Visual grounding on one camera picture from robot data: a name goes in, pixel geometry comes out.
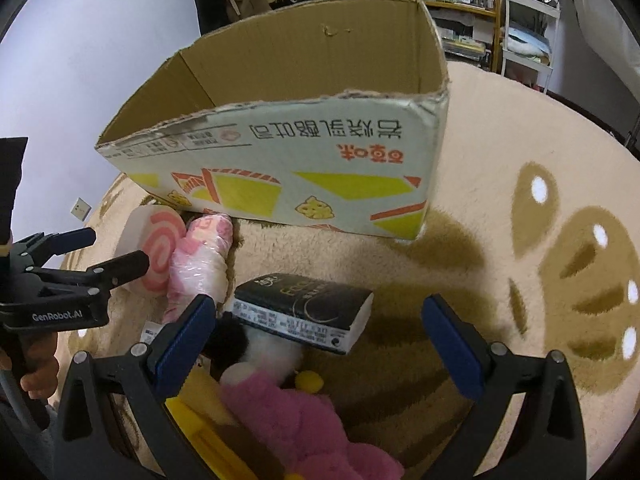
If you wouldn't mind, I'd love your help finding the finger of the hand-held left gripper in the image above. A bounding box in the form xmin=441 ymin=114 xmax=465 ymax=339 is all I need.
xmin=30 ymin=251 xmax=151 ymax=297
xmin=11 ymin=227 xmax=97 ymax=272

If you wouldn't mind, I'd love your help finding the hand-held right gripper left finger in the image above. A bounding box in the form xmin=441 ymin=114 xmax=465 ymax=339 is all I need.
xmin=52 ymin=294 xmax=217 ymax=480

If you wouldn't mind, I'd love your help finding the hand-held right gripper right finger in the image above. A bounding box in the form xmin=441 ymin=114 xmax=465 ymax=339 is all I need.
xmin=421 ymin=295 xmax=587 ymax=480

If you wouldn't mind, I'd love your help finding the pink swirl roll pillow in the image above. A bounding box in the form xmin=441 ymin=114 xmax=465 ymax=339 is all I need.
xmin=116 ymin=204 xmax=187 ymax=299

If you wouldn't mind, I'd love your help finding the pink soft pack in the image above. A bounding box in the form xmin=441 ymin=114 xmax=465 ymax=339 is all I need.
xmin=160 ymin=214 xmax=235 ymax=326

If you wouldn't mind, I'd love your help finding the yellow plush toy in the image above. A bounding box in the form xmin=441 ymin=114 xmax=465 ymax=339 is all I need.
xmin=165 ymin=360 xmax=324 ymax=480

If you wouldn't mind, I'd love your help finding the black tissue pack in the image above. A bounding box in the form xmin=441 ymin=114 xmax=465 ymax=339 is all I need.
xmin=233 ymin=274 xmax=375 ymax=356

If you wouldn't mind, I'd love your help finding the pink plush toy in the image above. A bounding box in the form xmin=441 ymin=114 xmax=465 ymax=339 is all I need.
xmin=204 ymin=312 xmax=405 ymax=480

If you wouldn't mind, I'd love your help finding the printed cardboard box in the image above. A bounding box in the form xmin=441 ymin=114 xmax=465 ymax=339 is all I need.
xmin=95 ymin=0 xmax=450 ymax=242

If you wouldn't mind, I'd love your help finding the person's left hand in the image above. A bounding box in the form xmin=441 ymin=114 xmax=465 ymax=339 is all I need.
xmin=0 ymin=332 xmax=59 ymax=411

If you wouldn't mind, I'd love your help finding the beige patterned plush blanket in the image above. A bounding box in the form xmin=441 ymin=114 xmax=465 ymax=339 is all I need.
xmin=50 ymin=60 xmax=640 ymax=480

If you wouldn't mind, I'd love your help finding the white rolling cart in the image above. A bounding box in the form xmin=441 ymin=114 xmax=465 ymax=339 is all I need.
xmin=500 ymin=0 xmax=562 ymax=92

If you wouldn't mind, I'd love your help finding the wooden shelf with items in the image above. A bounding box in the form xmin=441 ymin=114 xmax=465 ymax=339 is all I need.
xmin=306 ymin=0 xmax=506 ymax=74

